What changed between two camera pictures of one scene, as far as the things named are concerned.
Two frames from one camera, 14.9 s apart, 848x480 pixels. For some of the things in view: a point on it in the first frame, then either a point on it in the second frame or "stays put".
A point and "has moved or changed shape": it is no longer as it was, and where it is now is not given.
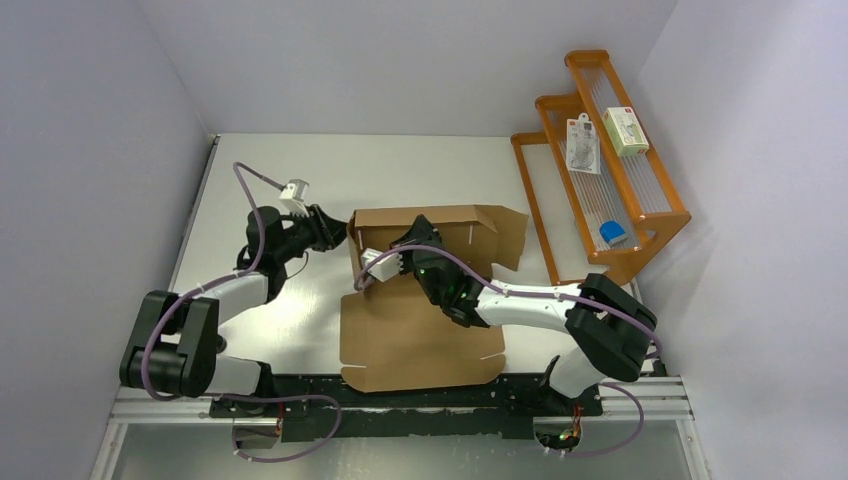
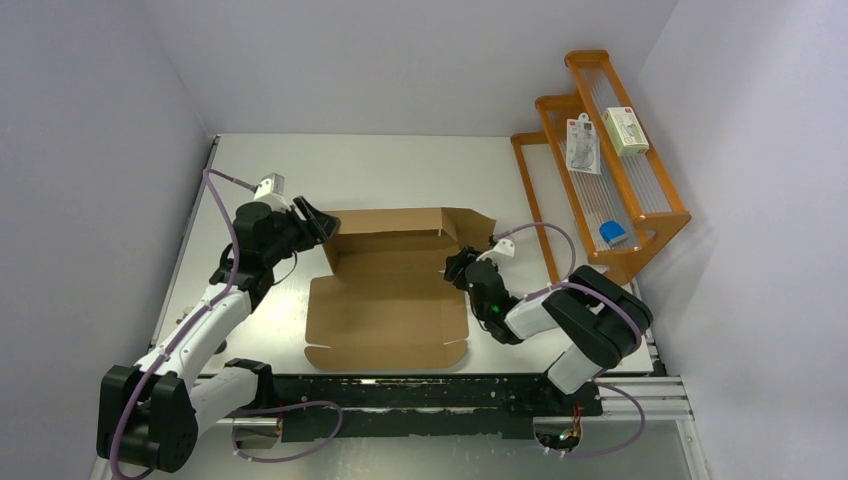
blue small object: [611, 230] stays put
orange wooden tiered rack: [593, 185] stays put
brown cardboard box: [393, 335] has moved or changed shape
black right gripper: [420, 231] → [456, 262]
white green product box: [625, 131] stays put
